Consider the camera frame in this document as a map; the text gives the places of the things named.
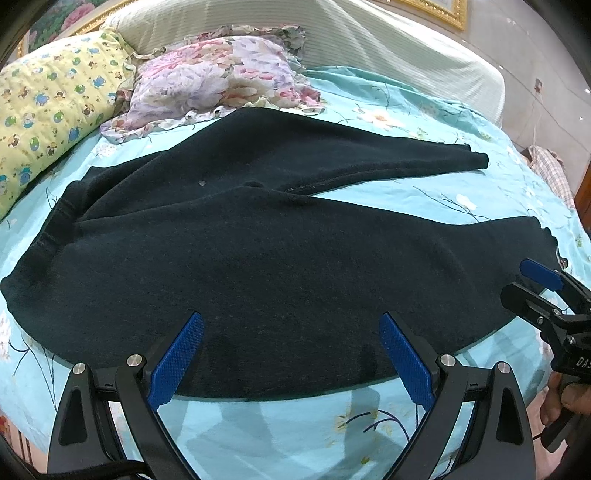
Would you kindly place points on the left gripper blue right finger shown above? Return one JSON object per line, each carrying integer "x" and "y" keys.
{"x": 497, "y": 443}

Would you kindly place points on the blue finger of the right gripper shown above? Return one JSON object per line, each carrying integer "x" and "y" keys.
{"x": 530, "y": 307}
{"x": 568, "y": 288}

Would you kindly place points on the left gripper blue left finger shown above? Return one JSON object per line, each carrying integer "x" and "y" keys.
{"x": 107, "y": 425}

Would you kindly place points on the black pants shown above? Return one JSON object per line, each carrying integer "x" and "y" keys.
{"x": 232, "y": 223}

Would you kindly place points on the right hand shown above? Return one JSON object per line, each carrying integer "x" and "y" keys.
{"x": 574, "y": 397}

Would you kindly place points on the plaid cloth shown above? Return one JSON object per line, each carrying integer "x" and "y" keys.
{"x": 549, "y": 166}

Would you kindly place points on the white striped headboard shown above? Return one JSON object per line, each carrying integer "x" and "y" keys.
{"x": 356, "y": 34}

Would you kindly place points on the yellow cartoon print pillow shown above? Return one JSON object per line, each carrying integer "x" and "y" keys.
{"x": 51, "y": 99}

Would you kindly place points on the pink floral ruffled pillow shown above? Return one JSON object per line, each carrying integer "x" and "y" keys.
{"x": 208, "y": 76}

